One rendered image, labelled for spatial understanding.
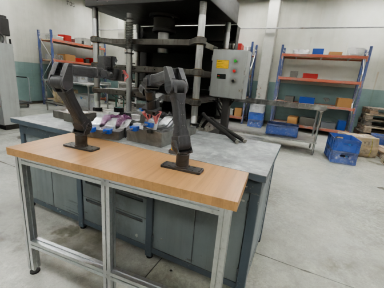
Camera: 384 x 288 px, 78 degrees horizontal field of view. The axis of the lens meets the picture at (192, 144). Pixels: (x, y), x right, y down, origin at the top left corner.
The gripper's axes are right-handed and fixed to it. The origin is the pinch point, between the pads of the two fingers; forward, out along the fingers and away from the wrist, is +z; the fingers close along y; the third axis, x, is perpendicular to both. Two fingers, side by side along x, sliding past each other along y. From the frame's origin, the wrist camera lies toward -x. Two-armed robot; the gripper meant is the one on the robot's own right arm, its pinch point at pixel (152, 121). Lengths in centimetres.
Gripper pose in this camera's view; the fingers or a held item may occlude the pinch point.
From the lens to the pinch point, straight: 145.9
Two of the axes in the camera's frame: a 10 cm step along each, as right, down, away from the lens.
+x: -4.7, 5.1, -7.2
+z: -0.2, 8.1, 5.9
